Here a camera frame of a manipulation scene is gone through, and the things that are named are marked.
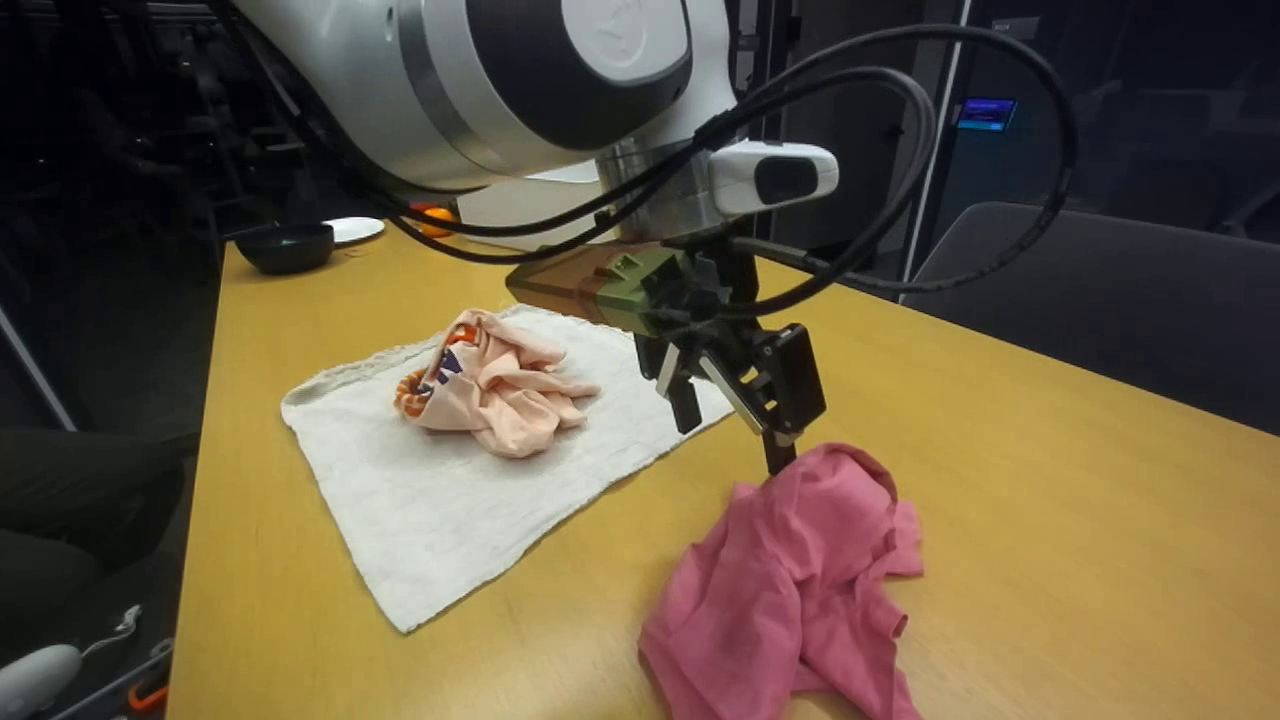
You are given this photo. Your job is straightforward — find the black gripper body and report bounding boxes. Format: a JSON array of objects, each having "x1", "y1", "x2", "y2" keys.
[{"x1": 631, "y1": 241, "x2": 785, "y2": 405}]

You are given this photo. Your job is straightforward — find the peach patterned t-shirt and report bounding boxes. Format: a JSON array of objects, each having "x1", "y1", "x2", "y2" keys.
[{"x1": 388, "y1": 308, "x2": 604, "y2": 466}]

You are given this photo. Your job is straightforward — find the pink t-shirt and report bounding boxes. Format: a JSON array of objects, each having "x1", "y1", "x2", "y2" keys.
[{"x1": 636, "y1": 440, "x2": 931, "y2": 720}]

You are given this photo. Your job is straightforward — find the white towel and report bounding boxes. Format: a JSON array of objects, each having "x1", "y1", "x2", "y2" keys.
[{"x1": 276, "y1": 302, "x2": 739, "y2": 642}]

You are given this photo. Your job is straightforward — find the grey office chair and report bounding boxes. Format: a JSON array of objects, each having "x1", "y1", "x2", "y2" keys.
[{"x1": 902, "y1": 195, "x2": 1280, "y2": 440}]

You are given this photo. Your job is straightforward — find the blue lit screen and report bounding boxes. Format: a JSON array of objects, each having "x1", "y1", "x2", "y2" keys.
[{"x1": 953, "y1": 94, "x2": 1019, "y2": 138}]

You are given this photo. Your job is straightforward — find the white plate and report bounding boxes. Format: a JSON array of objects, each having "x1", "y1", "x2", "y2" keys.
[{"x1": 319, "y1": 213, "x2": 391, "y2": 252}]

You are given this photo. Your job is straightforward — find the black bowl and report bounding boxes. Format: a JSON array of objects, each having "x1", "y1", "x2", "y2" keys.
[{"x1": 231, "y1": 215, "x2": 340, "y2": 280}]

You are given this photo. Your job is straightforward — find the grey padded object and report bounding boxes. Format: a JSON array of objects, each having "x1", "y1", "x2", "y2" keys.
[{"x1": 0, "y1": 642, "x2": 87, "y2": 720}]

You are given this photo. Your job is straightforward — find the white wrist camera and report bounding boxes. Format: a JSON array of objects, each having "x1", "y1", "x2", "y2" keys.
[{"x1": 699, "y1": 138, "x2": 843, "y2": 224}]

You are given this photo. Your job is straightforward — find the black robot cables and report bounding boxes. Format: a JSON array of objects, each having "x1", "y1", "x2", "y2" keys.
[{"x1": 382, "y1": 16, "x2": 1085, "y2": 303}]

